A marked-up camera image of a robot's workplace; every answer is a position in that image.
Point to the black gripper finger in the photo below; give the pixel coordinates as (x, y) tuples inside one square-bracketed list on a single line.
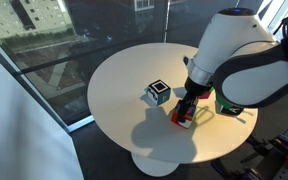
[(186, 109)]

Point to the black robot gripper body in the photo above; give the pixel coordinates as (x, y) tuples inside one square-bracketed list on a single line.
[(194, 90)]

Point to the soft orange patterned cube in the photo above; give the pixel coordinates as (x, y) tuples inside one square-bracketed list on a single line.
[(174, 118)]

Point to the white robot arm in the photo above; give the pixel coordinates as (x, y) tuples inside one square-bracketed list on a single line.
[(240, 61)]

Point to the magenta foam block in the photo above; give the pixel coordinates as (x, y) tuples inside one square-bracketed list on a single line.
[(206, 94)]

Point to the blue white soft cube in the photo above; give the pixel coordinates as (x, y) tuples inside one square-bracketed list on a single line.
[(158, 92)]

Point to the green checkered zebra cube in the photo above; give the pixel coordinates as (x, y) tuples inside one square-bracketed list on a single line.
[(224, 108)]

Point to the round white table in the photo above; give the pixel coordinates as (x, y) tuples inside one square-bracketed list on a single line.
[(118, 102)]

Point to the black clamp tool rack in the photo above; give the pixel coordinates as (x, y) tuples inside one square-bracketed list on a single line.
[(273, 166)]

